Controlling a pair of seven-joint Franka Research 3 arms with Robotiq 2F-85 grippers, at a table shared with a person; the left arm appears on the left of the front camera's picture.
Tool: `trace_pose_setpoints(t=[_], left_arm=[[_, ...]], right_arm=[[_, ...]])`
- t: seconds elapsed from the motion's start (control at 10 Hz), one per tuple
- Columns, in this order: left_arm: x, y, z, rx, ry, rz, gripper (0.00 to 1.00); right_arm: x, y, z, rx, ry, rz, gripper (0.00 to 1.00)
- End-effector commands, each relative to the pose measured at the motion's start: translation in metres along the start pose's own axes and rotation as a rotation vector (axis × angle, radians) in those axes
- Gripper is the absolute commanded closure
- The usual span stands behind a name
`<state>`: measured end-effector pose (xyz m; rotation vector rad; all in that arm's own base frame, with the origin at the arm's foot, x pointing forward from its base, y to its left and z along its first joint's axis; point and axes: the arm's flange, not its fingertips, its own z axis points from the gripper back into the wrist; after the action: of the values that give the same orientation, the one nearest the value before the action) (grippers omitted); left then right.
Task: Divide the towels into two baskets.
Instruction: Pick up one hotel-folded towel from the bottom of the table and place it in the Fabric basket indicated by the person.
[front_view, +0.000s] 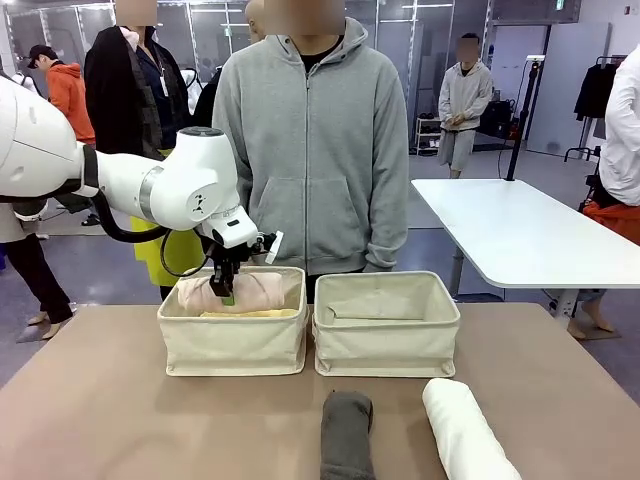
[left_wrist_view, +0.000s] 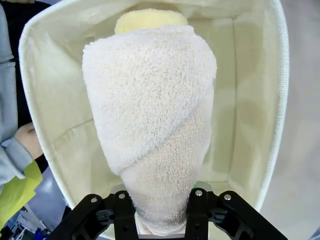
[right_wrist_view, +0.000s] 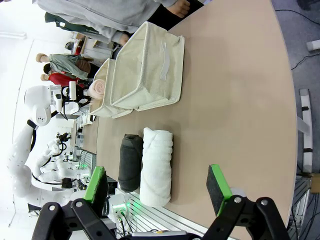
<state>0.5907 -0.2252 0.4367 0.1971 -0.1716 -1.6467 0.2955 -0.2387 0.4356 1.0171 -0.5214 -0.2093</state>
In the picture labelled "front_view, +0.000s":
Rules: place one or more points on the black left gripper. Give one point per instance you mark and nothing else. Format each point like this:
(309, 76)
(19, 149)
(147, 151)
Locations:
(227, 260)

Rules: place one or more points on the cream towel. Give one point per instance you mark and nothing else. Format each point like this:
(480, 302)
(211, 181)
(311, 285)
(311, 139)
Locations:
(255, 292)

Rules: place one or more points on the yellow towel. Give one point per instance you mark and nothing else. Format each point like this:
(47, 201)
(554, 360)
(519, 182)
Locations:
(250, 313)

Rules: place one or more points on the dark grey towel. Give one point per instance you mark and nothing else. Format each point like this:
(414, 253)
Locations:
(347, 435)

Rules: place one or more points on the white towel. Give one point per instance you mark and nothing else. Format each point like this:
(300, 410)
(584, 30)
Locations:
(465, 435)

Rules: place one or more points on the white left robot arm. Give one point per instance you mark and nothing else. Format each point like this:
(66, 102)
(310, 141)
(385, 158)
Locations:
(200, 170)

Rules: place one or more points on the beige fabric basket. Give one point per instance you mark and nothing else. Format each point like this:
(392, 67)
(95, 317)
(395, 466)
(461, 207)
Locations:
(385, 345)
(235, 345)

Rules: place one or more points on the person in grey zip hoodie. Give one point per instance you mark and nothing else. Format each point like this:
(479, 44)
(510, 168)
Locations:
(325, 165)

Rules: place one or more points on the person in dark green jacket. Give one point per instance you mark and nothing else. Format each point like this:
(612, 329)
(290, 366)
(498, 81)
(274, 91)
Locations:
(35, 280)

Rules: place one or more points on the bald person in black clothes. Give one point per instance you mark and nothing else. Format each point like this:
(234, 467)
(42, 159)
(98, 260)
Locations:
(207, 100)

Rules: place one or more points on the white mannequin torso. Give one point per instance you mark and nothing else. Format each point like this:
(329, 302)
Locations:
(25, 84)
(190, 82)

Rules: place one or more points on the person black coat yellow skirt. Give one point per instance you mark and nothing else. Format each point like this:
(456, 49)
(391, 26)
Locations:
(125, 100)

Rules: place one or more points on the person in orange hoodie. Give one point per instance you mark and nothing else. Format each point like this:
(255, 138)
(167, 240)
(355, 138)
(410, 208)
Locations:
(70, 100)

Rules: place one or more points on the white shoe rack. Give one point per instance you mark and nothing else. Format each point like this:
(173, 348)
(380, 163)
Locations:
(427, 137)

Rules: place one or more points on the white side table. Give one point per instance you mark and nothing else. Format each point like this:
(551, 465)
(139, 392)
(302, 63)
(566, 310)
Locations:
(515, 230)

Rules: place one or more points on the person grey hoodie and shorts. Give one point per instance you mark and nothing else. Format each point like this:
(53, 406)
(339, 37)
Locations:
(462, 105)

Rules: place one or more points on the black cases stack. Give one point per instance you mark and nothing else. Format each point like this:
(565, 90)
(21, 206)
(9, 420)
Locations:
(500, 117)

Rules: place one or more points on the black tripod pole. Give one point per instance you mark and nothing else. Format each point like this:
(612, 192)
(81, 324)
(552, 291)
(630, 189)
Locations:
(522, 125)

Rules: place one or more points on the black clothes rack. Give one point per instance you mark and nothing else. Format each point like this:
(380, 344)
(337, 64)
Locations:
(582, 150)

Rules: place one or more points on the orange cloth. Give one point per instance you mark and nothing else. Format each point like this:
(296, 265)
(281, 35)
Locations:
(617, 220)

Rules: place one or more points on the hanging black garment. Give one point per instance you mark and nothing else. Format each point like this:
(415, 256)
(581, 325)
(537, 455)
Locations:
(592, 95)

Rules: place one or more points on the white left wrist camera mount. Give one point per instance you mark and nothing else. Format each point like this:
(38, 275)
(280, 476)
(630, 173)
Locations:
(270, 247)

